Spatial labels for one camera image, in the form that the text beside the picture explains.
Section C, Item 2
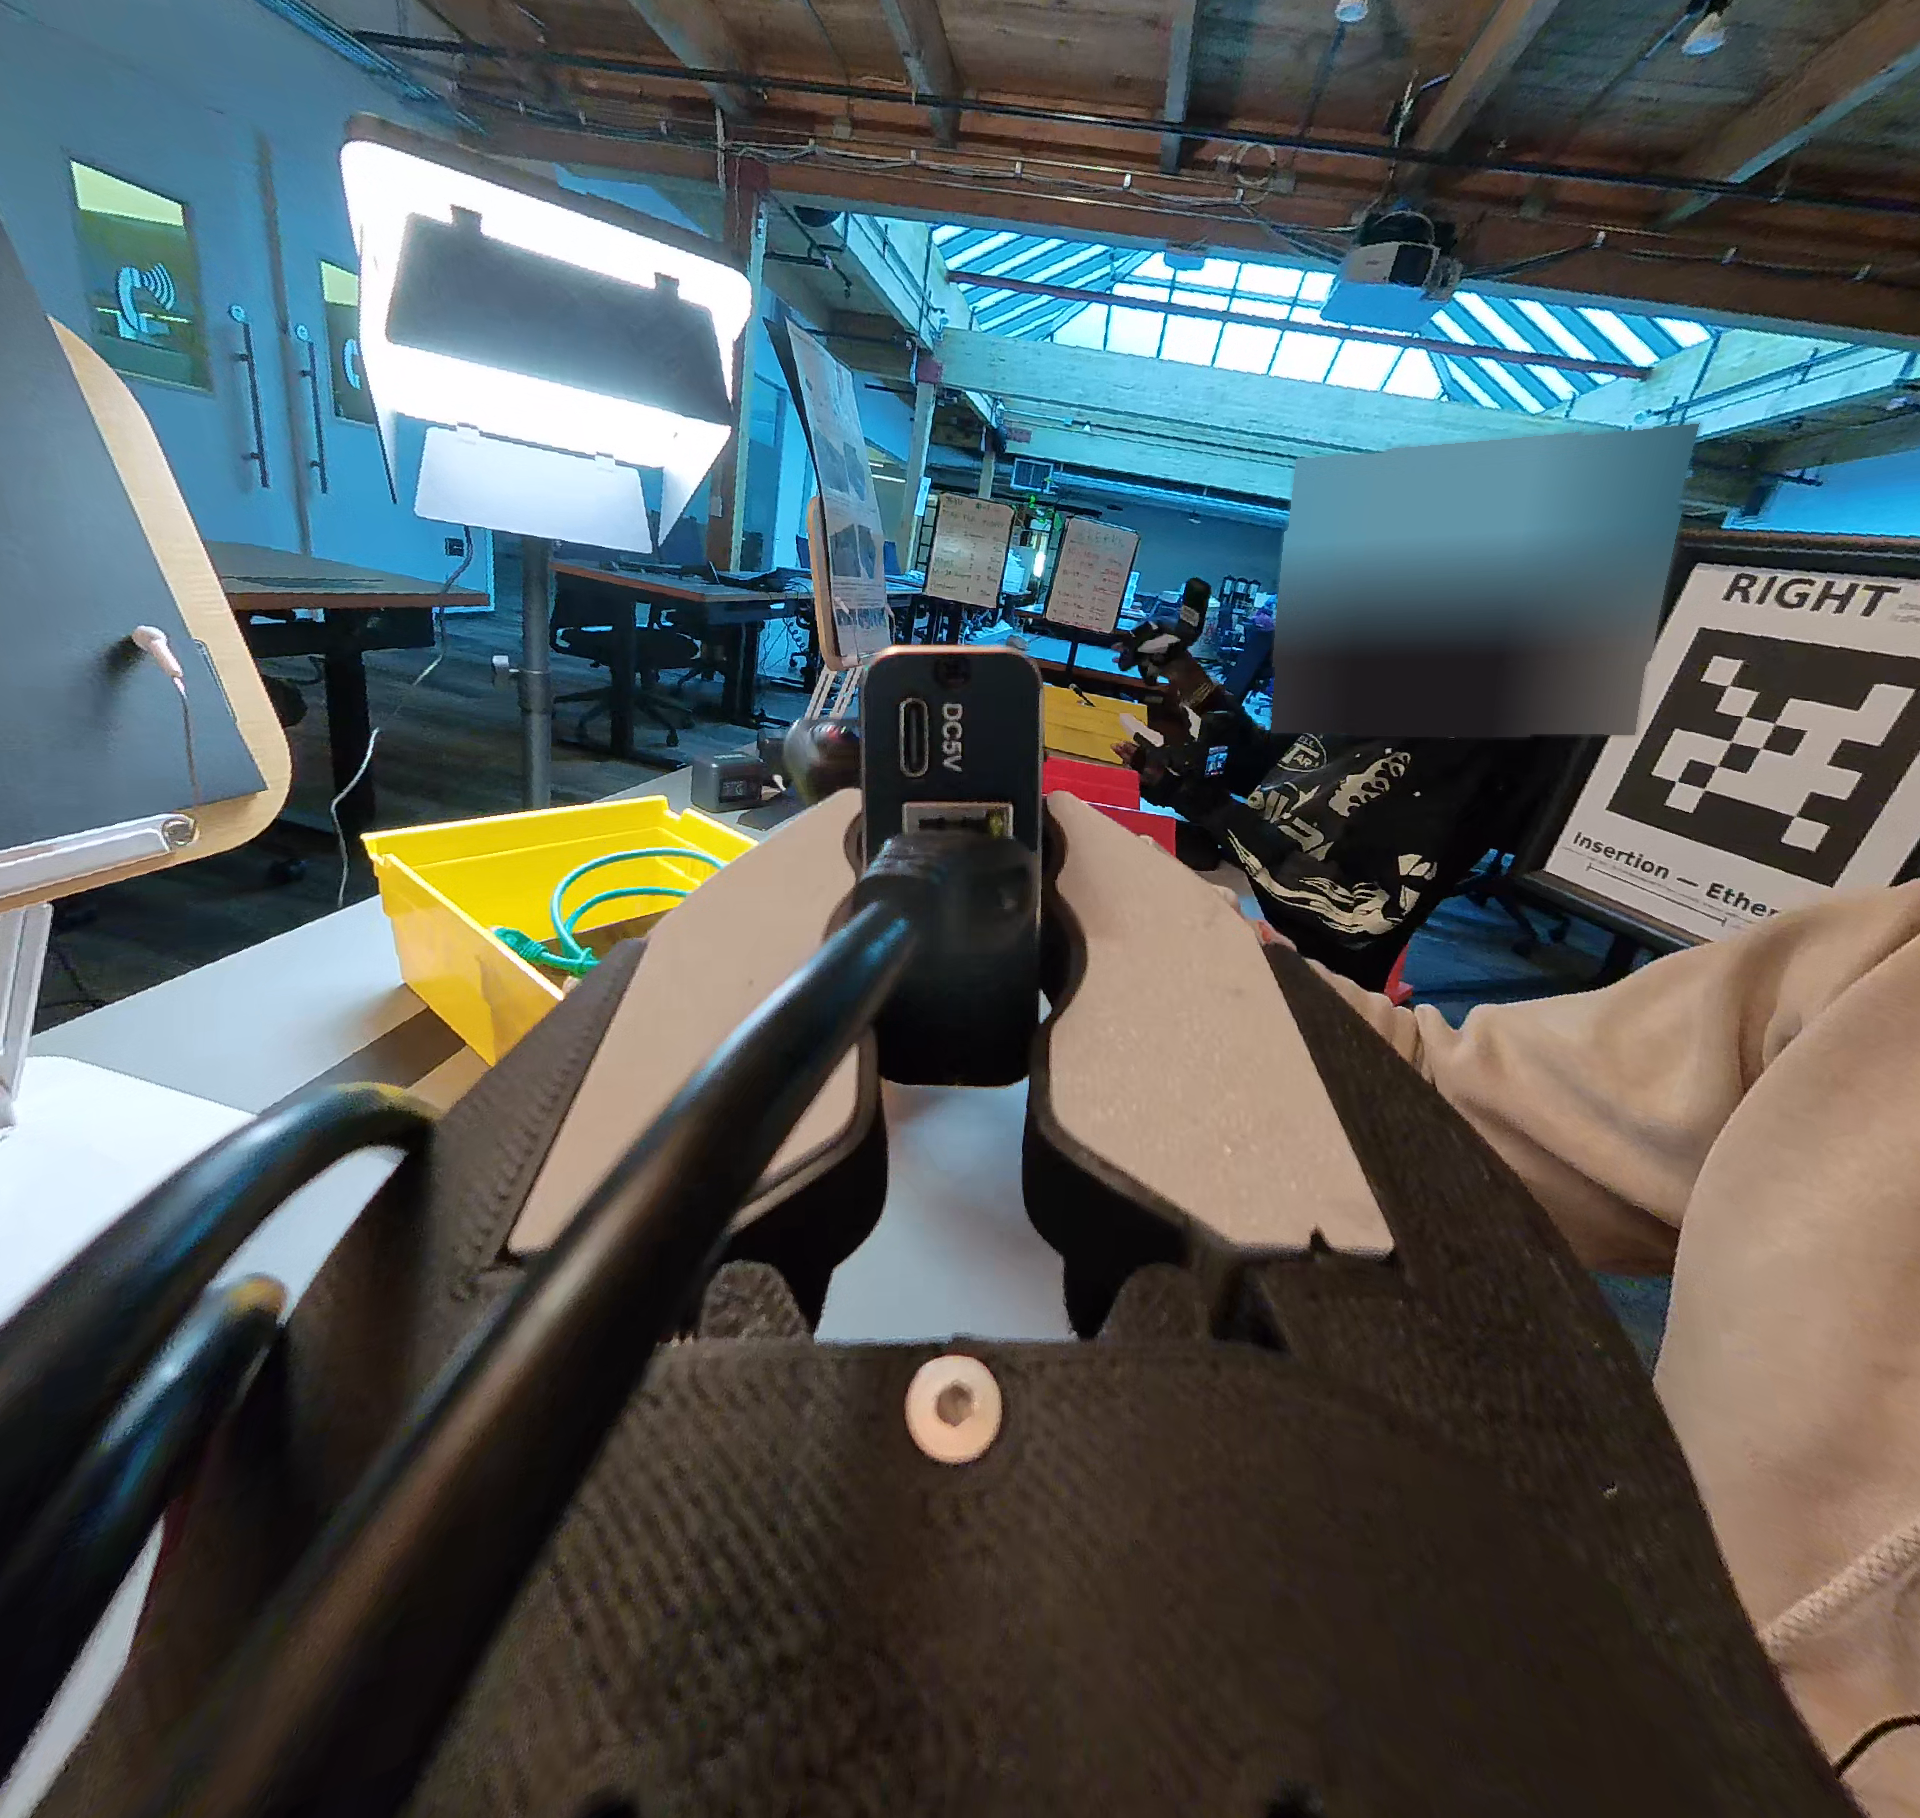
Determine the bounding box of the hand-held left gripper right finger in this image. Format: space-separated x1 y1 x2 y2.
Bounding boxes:
1024 790 1401 1318

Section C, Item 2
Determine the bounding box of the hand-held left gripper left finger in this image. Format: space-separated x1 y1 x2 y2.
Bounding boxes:
510 792 892 1304

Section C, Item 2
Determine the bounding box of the green ethernet cable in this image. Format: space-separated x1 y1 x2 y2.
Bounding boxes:
494 847 730 983

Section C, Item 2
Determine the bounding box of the black ethernet splitter box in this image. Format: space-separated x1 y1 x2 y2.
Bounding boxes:
860 646 1047 1089

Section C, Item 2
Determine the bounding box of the black ethernet cable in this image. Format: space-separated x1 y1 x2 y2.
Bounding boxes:
0 836 1036 1818

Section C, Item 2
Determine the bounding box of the yellow plastic bin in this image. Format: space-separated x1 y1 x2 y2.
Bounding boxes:
1043 685 1146 762
360 792 760 1069

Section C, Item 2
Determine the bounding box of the red plastic bin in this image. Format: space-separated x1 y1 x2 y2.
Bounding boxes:
1043 752 1181 848

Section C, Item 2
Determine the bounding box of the person's right forearm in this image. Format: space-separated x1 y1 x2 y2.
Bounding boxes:
1257 881 1920 1272

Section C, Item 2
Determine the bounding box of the wooden office desk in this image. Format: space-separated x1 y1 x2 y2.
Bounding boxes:
546 559 820 762
208 541 494 838

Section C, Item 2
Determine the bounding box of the whiteboard with notes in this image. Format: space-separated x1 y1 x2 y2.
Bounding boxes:
921 490 1018 609
1043 514 1141 636

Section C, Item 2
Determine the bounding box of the poster board on easel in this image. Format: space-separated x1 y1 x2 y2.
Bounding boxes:
784 318 899 665

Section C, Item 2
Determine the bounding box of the framed marker sign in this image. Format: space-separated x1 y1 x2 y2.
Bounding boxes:
1507 535 1920 950

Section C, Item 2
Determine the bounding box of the studio light panel on stand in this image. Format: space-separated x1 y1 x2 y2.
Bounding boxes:
339 115 757 815

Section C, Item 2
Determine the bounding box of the white board stand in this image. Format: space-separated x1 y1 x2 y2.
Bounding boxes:
0 813 203 1137

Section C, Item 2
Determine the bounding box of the person's beige hoodie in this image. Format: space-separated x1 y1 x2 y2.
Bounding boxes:
1650 948 1920 1818

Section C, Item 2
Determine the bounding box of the ceiling projector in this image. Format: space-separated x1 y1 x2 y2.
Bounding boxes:
1321 208 1468 338

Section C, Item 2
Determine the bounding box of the white earbud cable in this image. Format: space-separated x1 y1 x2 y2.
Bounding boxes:
132 626 208 807

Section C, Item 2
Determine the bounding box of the green wall picture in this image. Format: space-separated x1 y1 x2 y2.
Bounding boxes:
67 158 215 394
318 259 381 428

